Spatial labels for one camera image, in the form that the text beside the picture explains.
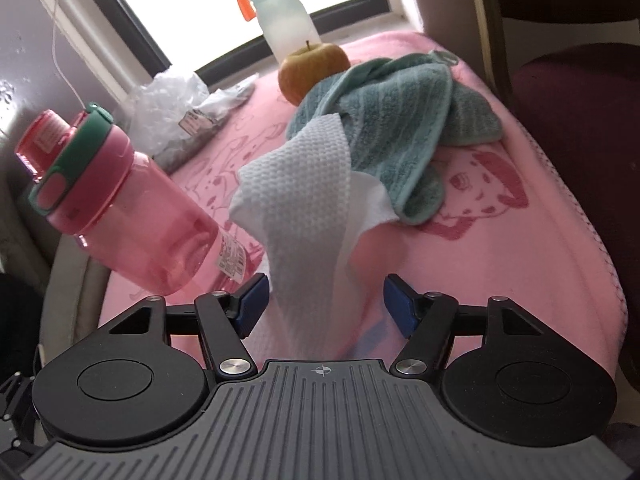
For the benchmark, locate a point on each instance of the pink cartoon blanket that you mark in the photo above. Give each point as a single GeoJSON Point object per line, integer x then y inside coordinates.
{"type": "Point", "coordinates": [509, 227]}

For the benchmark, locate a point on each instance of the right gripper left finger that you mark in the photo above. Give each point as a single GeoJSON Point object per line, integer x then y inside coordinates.
{"type": "Point", "coordinates": [225, 320]}

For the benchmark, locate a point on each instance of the white paper towel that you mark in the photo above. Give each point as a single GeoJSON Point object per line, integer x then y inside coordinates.
{"type": "Point", "coordinates": [307, 208]}

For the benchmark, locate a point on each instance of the pink water bottle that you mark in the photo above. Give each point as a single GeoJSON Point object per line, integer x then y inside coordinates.
{"type": "Point", "coordinates": [91, 184]}

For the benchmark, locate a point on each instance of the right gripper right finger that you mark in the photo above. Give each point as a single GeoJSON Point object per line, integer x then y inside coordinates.
{"type": "Point", "coordinates": [425, 321]}

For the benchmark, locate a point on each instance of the clear plastic bag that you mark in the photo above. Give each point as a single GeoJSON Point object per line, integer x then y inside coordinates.
{"type": "Point", "coordinates": [173, 117]}

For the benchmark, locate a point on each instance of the maroon banquet chair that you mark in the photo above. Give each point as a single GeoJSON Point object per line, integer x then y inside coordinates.
{"type": "Point", "coordinates": [581, 105]}

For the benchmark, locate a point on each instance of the yellow red apple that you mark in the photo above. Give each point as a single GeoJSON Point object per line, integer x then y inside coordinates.
{"type": "Point", "coordinates": [304, 68]}

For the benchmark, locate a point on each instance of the frosted mint bottle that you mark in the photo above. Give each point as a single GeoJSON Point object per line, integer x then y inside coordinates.
{"type": "Point", "coordinates": [286, 25]}

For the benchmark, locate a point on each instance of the beige cushion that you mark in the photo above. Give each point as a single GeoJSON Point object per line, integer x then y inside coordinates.
{"type": "Point", "coordinates": [71, 284]}

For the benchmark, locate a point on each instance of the black window frame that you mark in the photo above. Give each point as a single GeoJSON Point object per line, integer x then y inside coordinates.
{"type": "Point", "coordinates": [211, 37]}

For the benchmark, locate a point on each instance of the teal striped cloth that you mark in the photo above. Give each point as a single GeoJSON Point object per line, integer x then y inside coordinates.
{"type": "Point", "coordinates": [396, 112]}

